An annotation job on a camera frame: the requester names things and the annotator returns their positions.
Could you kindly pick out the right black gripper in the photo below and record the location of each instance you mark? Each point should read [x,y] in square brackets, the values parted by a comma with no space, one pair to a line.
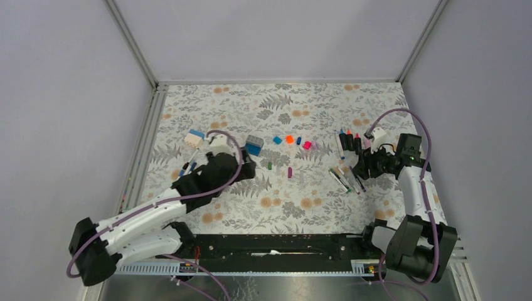
[366,162]

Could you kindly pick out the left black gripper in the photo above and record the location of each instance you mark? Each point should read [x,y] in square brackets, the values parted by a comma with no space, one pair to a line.
[246,170]

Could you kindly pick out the purple gel pen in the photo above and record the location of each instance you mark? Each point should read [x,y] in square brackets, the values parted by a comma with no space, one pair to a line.
[358,180]

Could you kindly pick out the teal green gel pen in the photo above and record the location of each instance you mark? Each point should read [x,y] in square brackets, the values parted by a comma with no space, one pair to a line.
[343,180]

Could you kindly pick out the orange highlighter black body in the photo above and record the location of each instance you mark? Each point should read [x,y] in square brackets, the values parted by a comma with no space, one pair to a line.
[350,141]

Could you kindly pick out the pink highlighter black body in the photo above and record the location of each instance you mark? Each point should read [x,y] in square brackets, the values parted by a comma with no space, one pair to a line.
[357,144]

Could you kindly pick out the blue white whiteboard marker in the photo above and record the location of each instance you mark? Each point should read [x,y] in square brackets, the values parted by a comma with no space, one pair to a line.
[339,146]

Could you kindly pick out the blue highlighter black body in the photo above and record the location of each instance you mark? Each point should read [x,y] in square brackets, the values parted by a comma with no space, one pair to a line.
[343,140]

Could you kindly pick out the pink highlighter cap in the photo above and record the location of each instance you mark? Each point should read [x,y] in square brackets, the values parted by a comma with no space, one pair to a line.
[307,145]

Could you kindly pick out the light blue pen cap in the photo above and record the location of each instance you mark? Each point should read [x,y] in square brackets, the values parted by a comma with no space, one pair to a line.
[277,140]

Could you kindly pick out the orange pen cap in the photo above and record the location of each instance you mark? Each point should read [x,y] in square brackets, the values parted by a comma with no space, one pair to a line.
[290,139]

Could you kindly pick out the thin white green pen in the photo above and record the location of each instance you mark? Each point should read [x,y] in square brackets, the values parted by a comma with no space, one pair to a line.
[337,180]

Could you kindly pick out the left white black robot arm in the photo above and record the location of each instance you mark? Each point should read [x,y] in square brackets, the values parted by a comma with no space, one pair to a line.
[152,229]

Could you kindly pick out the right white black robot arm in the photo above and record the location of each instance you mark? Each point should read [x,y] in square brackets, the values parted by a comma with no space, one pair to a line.
[421,246]

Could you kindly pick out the black blue marker pair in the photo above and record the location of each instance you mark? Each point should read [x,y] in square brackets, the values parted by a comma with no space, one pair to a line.
[186,167]

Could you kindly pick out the blue grey toy brick block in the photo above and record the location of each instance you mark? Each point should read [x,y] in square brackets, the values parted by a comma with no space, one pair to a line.
[254,145]

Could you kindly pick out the cream blue toy brick block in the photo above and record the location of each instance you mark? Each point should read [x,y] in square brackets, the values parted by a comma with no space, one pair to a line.
[194,138]

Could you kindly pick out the floral patterned table mat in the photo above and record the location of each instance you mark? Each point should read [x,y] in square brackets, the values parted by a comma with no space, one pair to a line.
[311,201]

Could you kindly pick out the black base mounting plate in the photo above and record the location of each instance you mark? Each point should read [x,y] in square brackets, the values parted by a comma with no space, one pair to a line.
[275,253]

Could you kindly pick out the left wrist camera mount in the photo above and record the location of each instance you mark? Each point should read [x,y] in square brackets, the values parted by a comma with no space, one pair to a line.
[219,145]

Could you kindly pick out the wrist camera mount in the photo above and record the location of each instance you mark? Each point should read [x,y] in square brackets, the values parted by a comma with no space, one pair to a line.
[219,145]
[376,137]

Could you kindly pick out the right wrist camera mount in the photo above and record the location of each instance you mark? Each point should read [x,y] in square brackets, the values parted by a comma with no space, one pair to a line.
[376,137]

